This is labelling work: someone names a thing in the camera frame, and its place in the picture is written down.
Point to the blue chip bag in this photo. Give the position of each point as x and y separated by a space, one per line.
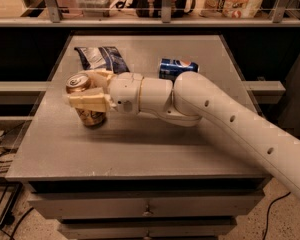
104 57

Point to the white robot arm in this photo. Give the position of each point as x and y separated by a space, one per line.
185 101

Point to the blue Pepsi can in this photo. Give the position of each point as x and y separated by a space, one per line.
171 68

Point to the upper drawer knob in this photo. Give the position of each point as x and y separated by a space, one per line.
147 213

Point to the orange soda can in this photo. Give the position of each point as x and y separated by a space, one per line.
76 86

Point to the dark backpack on shelf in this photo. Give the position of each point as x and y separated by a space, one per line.
154 8

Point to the grey metal shelf rail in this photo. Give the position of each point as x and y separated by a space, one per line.
66 13

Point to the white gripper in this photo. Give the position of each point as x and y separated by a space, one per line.
125 91

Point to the grey drawer cabinet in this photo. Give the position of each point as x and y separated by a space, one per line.
97 182

